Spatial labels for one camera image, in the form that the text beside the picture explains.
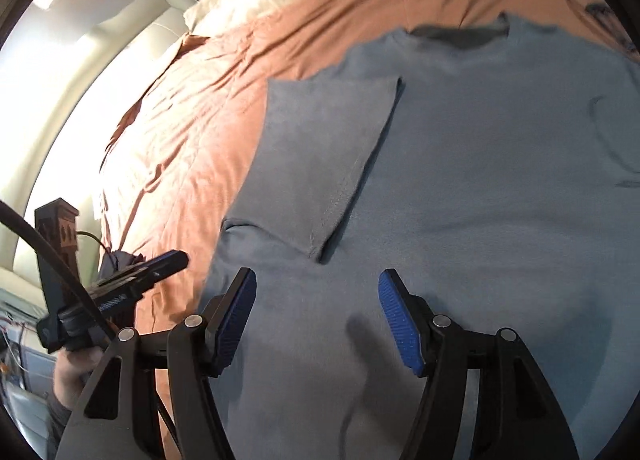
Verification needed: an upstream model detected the grey t-shirt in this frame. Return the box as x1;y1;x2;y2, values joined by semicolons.
200;10;640;460

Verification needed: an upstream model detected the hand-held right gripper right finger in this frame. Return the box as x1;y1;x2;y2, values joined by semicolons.
377;269;581;460

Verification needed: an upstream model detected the coiled thin black cable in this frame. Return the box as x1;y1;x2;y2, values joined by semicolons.
555;0;636;51

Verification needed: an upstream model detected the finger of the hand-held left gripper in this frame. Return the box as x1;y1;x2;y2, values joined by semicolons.
132;250;190;287

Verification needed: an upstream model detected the person's left hand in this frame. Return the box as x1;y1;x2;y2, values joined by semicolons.
54;343;106;403

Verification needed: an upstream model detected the dark blue cloth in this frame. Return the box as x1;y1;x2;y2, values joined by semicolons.
97;249;146;283

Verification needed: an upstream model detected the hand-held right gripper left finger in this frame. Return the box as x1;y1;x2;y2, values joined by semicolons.
55;267;258;460

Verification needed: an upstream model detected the brown blanket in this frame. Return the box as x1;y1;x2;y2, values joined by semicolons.
95;0;640;460

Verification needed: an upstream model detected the person's left forearm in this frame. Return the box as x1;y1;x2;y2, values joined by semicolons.
45;390;81;460

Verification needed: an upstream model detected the cream leather sofa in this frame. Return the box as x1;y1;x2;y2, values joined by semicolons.
0;0;201;281

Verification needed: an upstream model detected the cluttered white shelf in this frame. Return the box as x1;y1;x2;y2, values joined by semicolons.
0;285;56;441

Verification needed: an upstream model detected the thick black cable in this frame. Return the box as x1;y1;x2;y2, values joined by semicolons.
0;200;116;341

